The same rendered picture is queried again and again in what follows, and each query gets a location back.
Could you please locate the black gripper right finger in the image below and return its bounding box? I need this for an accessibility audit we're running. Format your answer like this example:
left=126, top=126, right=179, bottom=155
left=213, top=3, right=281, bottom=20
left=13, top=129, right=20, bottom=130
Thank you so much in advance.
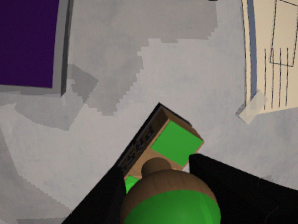
left=189, top=153, right=298, bottom=224

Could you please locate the cream paper card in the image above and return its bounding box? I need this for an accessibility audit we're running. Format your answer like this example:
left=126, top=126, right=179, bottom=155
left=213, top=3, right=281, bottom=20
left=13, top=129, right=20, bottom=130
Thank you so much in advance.
left=238, top=0, right=298, bottom=124

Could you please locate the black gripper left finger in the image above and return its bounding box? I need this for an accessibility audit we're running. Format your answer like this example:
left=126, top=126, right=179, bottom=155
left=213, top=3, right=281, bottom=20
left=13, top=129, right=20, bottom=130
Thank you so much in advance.
left=61, top=167, right=128, bottom=224

